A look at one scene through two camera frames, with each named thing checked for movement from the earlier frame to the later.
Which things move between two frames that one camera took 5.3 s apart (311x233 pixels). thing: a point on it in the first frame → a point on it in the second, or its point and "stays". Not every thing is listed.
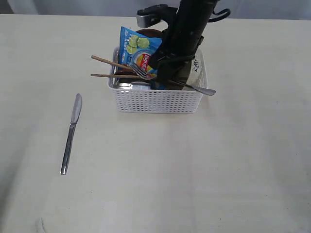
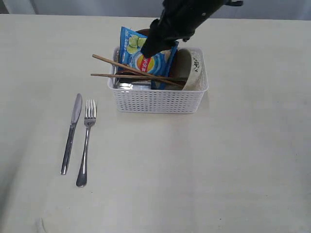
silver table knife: x=75 y=114 stays
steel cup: x=135 y=85 stays
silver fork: x=147 y=75 → x=90 y=116
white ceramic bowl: x=198 y=74 stays
